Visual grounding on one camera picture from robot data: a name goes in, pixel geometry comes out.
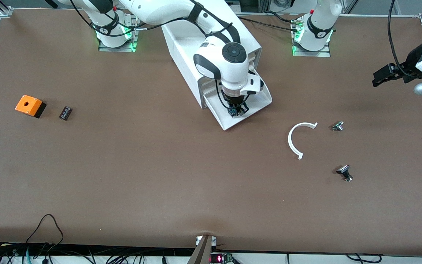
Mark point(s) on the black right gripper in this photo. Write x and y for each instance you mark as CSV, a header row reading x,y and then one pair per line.
x,y
230,99

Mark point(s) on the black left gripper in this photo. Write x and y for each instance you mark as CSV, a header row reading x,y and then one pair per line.
x,y
411,59

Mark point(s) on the green push button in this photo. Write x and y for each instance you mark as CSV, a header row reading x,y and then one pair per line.
x,y
233,112

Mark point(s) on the white lowest cabinet drawer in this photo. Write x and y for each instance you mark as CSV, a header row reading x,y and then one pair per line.
x,y
258,102

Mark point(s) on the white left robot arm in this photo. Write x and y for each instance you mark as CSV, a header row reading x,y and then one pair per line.
x,y
319,33

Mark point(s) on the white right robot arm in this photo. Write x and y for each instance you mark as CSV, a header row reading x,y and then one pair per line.
x,y
159,11

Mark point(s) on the white highest cabinet drawer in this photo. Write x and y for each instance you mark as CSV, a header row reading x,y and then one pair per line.
x,y
254,58

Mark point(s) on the white drawer cabinet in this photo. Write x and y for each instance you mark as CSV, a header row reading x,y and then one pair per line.
x,y
185,55

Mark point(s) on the white curved plastic arc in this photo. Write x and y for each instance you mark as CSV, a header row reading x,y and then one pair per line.
x,y
289,141

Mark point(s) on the small metal bolt upper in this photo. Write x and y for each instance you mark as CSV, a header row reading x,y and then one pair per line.
x,y
337,126

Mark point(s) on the small metal bolt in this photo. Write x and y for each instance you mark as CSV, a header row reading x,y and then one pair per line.
x,y
337,126
343,169

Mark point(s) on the small metal bolt lower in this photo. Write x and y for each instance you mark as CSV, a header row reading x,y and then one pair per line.
x,y
343,169

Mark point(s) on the circuit board with red light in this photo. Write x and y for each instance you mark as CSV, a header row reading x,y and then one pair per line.
x,y
220,258

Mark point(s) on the small black contact block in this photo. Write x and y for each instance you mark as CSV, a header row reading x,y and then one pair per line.
x,y
65,113

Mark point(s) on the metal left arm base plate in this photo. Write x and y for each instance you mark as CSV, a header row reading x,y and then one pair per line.
x,y
313,53

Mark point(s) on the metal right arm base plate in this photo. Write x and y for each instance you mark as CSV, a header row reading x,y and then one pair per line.
x,y
117,49

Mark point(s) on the brown camera mount post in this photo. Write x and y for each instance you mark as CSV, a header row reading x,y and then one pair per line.
x,y
202,253

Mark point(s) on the orange button enclosure box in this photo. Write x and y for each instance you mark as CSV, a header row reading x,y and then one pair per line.
x,y
28,104

